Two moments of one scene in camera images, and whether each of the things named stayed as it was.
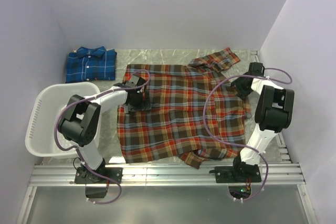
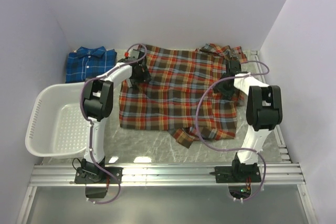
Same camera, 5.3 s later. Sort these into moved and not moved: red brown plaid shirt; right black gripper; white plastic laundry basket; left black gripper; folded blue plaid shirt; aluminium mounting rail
Moved: right black gripper; left black gripper; red brown plaid shirt
Not moved: folded blue plaid shirt; aluminium mounting rail; white plastic laundry basket
